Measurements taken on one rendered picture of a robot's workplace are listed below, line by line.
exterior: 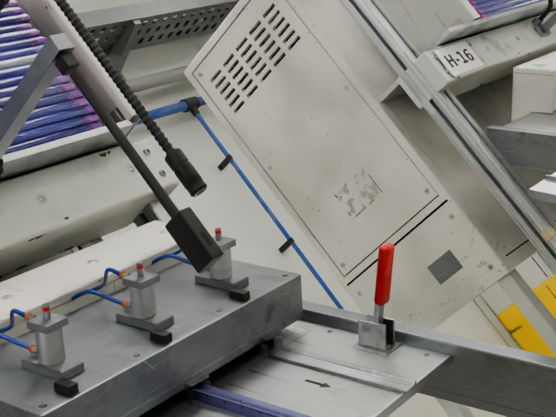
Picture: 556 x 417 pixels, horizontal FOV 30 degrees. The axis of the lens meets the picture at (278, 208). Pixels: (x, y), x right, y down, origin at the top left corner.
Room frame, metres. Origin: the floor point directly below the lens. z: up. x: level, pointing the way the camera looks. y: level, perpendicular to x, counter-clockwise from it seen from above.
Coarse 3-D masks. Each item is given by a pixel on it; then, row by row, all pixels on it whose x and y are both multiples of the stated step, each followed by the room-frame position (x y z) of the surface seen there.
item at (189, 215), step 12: (180, 216) 0.74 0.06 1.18; (192, 216) 0.74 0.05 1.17; (168, 228) 0.75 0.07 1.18; (180, 228) 0.74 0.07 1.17; (192, 228) 0.74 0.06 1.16; (204, 228) 0.74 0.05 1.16; (180, 240) 0.75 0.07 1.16; (192, 240) 0.74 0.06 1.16; (204, 240) 0.74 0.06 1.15; (192, 252) 0.74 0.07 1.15; (204, 252) 0.74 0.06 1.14; (216, 252) 0.74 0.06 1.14; (192, 264) 0.75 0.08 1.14; (204, 264) 0.74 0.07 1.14
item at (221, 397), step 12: (204, 384) 0.92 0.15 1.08; (204, 396) 0.91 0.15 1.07; (216, 396) 0.90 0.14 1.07; (228, 396) 0.90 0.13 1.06; (240, 396) 0.90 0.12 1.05; (228, 408) 0.90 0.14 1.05; (240, 408) 0.89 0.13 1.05; (252, 408) 0.88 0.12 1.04; (264, 408) 0.88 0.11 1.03; (276, 408) 0.88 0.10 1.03
